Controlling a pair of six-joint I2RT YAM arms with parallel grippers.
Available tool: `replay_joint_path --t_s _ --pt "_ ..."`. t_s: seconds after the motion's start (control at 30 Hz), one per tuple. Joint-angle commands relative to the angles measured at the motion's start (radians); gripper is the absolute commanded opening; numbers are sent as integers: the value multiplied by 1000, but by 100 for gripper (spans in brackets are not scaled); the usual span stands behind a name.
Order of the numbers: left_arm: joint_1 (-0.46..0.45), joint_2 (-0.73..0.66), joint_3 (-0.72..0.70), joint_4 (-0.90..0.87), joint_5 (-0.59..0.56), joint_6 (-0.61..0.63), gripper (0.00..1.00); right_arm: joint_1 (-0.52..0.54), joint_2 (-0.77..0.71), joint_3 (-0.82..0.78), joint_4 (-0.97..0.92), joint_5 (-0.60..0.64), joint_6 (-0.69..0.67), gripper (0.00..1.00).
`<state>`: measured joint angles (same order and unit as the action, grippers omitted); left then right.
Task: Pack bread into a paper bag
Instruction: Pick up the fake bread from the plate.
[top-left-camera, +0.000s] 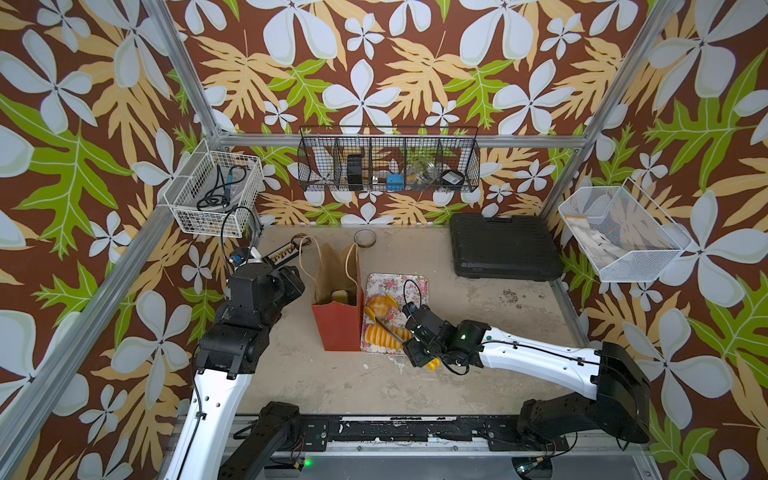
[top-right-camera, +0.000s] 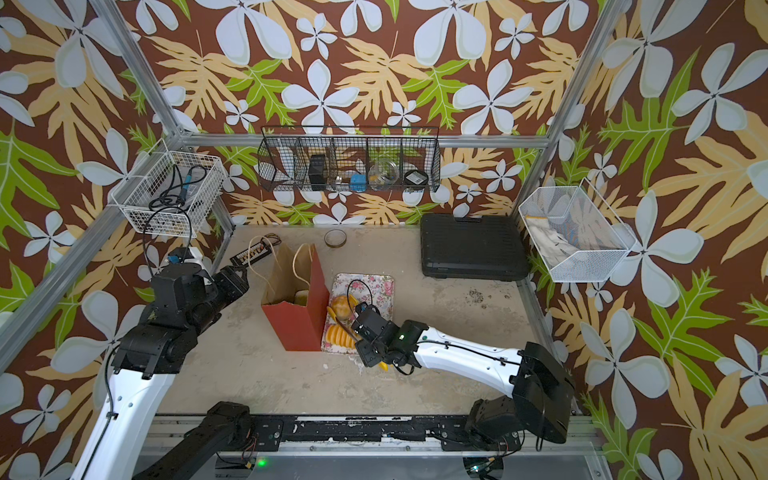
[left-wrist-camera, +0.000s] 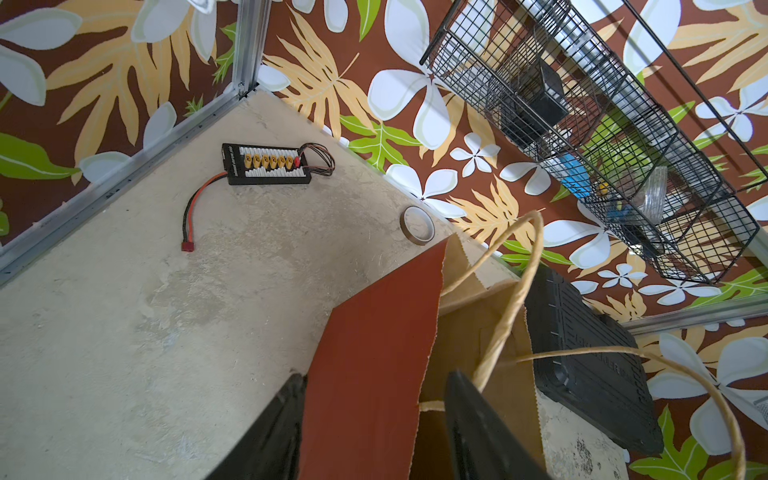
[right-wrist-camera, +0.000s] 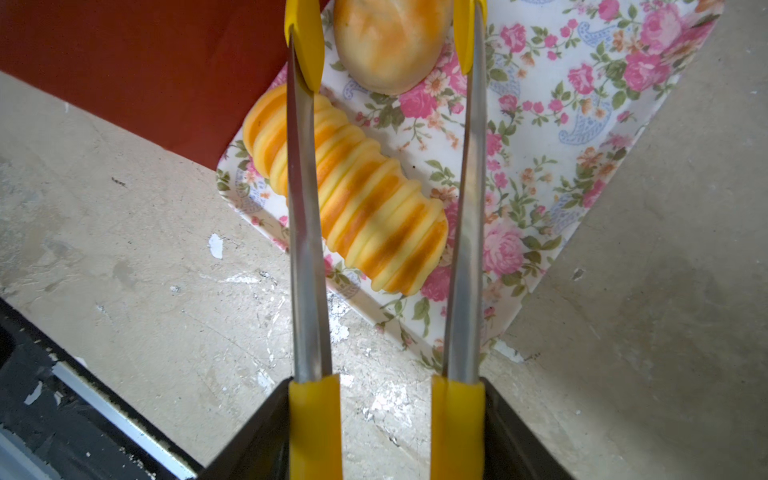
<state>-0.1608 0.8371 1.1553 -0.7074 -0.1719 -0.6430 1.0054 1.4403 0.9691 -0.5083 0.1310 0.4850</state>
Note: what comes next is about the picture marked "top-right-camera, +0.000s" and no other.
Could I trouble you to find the ridged yellow striped bread loaf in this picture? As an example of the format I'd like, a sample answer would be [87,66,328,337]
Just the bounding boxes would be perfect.
[325,324,356,349]

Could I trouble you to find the round golden bread roll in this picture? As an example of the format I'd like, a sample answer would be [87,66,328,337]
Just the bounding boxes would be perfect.
[330,294,359,322]

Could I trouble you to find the red brown paper bag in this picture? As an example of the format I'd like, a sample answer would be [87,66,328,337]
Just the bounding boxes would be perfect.
[261,243,330,352]

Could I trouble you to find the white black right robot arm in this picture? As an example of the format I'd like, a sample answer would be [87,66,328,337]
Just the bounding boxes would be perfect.
[352,302,574,452]

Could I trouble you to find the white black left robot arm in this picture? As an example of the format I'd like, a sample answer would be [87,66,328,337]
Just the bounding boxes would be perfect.
[72,263,249,479]

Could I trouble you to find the clear tape roll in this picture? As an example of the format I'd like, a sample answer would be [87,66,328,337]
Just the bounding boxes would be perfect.
[323,229,348,249]

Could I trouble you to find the black plastic tool case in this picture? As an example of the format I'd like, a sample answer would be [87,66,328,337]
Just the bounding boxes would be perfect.
[420,214,530,282]

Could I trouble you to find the black power strip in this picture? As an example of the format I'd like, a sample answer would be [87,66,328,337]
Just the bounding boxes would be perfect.
[230,242,272,268]

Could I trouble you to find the blue small box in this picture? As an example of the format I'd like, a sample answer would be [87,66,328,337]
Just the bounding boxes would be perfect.
[349,174,367,192]

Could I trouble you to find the clear glass jar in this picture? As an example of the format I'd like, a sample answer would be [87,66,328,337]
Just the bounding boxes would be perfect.
[367,157,399,191]

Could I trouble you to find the black square gadget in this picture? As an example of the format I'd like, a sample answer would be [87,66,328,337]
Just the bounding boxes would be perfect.
[403,169,429,188]

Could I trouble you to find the black device in basket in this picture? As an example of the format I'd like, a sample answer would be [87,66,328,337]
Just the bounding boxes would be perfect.
[308,154,327,191]

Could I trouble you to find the white mesh basket right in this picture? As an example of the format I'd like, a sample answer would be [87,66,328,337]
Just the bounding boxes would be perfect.
[518,179,638,283]

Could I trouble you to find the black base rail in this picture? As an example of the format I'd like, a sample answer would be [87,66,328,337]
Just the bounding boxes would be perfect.
[131,400,523,480]

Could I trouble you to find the black wire wall basket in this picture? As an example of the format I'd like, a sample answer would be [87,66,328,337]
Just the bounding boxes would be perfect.
[255,126,442,193]

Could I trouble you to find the black cable in basket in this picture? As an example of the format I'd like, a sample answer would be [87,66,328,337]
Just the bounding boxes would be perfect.
[148,164,209,212]

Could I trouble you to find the white wire basket left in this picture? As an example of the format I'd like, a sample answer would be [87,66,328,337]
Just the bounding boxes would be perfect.
[111,151,227,240]

